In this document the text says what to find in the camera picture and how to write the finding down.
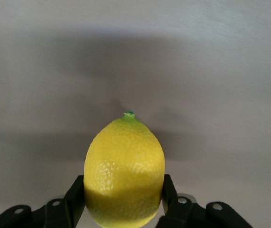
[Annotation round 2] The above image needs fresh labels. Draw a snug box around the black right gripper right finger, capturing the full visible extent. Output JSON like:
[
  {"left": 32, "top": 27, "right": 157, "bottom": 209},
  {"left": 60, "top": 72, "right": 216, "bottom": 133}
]
[{"left": 156, "top": 173, "right": 255, "bottom": 228}]

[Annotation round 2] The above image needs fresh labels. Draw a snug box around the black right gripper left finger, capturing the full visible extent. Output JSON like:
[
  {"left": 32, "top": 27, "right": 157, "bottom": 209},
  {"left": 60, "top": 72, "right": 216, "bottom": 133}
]
[{"left": 0, "top": 175, "right": 86, "bottom": 228}]

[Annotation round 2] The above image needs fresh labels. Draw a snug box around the yellow lemon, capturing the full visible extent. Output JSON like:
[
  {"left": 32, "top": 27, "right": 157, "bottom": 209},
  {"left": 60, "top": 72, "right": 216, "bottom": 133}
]
[{"left": 83, "top": 110, "right": 166, "bottom": 228}]

